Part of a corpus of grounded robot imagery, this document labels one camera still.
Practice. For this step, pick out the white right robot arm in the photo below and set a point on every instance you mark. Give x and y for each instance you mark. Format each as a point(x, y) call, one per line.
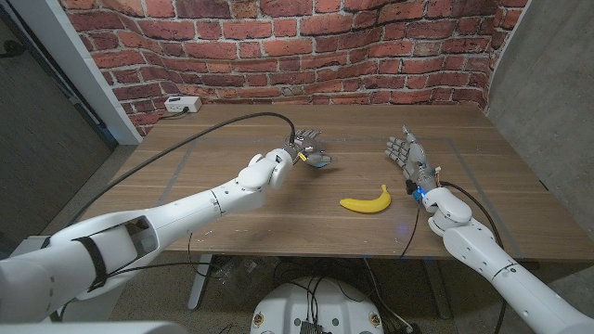
point(496, 264)

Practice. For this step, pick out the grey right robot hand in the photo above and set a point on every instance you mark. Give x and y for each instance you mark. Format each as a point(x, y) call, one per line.
point(416, 158)

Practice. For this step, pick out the red brick printed backdrop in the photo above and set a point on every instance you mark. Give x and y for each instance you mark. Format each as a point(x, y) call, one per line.
point(297, 46)

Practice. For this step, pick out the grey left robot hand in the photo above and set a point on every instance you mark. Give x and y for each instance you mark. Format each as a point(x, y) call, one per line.
point(307, 146)

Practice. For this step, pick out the white device with yellow disc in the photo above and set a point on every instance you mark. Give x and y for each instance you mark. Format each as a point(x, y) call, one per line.
point(25, 246)

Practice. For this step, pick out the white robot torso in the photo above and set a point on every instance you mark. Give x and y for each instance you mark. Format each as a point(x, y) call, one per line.
point(93, 328)

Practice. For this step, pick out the yellow toy banana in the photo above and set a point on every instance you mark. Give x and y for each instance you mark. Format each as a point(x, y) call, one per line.
point(366, 205)

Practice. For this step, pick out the clear plastic bag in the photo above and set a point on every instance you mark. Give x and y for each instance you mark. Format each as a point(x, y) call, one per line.
point(241, 278)

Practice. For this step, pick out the grey metal table leg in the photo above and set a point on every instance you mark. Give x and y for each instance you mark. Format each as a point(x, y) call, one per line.
point(199, 283)
point(437, 287)

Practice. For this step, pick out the white power strip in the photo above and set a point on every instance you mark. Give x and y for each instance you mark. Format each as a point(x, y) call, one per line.
point(183, 104)

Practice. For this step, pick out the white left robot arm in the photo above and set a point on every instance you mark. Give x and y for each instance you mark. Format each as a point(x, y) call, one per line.
point(185, 213)

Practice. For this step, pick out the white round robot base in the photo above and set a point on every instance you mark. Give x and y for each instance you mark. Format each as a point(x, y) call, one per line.
point(318, 304)

